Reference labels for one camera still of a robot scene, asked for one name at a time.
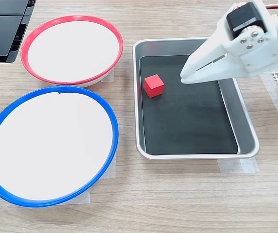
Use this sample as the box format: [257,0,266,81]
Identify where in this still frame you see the small red cube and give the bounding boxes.
[143,74,165,99]

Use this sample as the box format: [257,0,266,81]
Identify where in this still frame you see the black tray mat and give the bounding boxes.
[139,55,239,155]

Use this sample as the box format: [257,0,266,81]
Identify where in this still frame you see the steel tray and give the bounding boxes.
[132,37,260,160]

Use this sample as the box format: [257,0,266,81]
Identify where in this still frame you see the translucent tape strip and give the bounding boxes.
[217,157,260,174]
[100,67,115,83]
[56,186,91,206]

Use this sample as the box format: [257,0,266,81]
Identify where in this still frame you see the white plate with red rim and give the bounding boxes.
[20,15,124,88]

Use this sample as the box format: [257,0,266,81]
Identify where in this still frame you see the white plate with blue rim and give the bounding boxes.
[0,84,119,208]

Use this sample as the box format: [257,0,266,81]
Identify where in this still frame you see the black flat device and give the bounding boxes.
[0,0,37,64]

